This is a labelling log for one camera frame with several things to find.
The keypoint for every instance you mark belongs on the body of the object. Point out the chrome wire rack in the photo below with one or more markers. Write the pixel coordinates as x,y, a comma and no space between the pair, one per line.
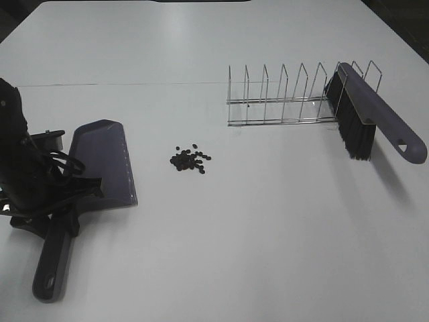
292,97

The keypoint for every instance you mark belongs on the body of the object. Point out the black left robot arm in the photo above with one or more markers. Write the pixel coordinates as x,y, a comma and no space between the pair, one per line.
13,122

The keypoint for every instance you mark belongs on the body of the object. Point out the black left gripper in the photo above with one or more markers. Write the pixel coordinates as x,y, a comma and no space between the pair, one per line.
38,178

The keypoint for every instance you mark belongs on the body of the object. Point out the pile of coffee beans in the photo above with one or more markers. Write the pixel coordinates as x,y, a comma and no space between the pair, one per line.
189,159

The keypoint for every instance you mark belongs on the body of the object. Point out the purple plastic dustpan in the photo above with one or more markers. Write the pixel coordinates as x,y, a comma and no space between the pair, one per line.
102,147

